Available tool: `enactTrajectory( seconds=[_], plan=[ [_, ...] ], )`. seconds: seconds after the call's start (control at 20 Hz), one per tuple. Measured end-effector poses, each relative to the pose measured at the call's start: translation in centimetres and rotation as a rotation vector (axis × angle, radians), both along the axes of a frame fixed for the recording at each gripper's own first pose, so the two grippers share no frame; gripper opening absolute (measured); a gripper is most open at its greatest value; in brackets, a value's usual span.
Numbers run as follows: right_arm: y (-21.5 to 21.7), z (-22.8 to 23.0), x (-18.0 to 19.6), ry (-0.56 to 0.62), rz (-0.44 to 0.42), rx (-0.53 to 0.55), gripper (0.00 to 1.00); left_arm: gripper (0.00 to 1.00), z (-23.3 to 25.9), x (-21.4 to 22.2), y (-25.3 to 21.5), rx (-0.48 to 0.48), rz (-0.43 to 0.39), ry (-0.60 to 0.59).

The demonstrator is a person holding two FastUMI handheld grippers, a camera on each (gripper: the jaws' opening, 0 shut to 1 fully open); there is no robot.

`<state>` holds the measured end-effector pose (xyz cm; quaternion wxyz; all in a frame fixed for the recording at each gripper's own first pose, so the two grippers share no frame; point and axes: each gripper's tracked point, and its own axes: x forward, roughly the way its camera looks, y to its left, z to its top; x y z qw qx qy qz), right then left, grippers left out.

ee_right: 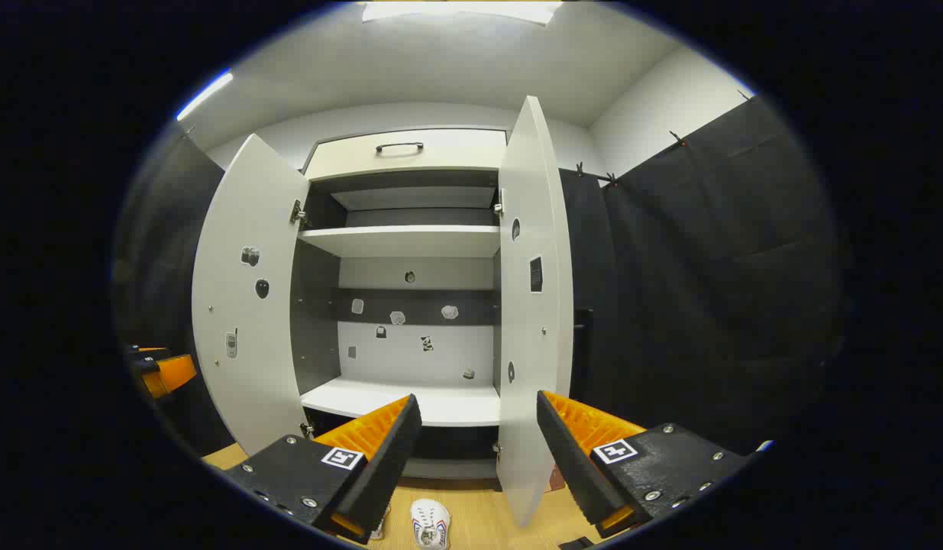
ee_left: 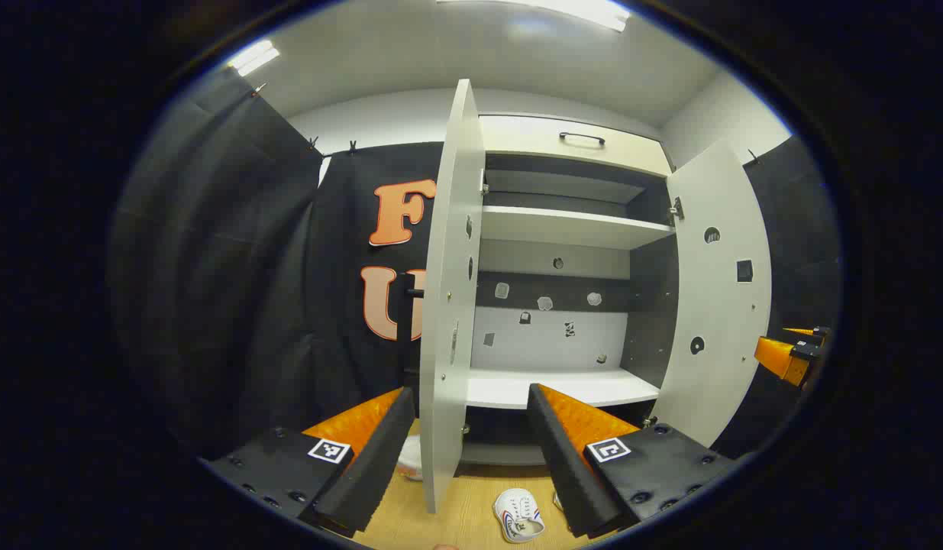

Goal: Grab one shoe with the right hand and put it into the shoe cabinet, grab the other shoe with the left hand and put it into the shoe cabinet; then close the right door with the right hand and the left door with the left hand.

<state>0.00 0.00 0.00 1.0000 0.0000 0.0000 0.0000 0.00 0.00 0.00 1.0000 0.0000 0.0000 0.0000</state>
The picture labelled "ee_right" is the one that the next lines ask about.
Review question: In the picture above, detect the black backdrop cloth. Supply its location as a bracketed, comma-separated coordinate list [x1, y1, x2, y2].
[559, 95, 850, 459]

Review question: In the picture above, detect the white cabinet door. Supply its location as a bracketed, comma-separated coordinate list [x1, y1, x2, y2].
[496, 95, 575, 528]
[192, 134, 312, 457]

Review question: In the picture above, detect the ceiling light panel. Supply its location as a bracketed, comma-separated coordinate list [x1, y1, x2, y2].
[362, 0, 564, 26]

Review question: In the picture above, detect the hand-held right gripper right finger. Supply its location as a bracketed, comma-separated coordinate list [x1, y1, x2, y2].
[536, 390, 754, 539]

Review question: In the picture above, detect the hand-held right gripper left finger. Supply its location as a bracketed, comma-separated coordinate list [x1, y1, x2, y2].
[223, 393, 424, 545]

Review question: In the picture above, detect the cream cabinet drawer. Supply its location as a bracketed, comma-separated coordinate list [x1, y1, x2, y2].
[303, 128, 509, 181]

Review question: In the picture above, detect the white shoe cabinet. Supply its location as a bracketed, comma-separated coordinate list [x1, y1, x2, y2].
[292, 128, 510, 480]

